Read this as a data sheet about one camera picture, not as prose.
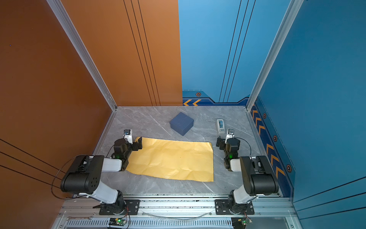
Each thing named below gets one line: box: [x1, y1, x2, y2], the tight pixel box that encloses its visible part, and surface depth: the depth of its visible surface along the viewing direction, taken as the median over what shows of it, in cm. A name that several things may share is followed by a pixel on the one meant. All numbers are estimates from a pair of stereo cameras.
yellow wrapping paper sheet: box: [125, 137, 214, 182], surface depth 92 cm
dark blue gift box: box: [169, 111, 194, 136], surface depth 102 cm
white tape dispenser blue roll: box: [216, 118, 226, 135], surface depth 105 cm
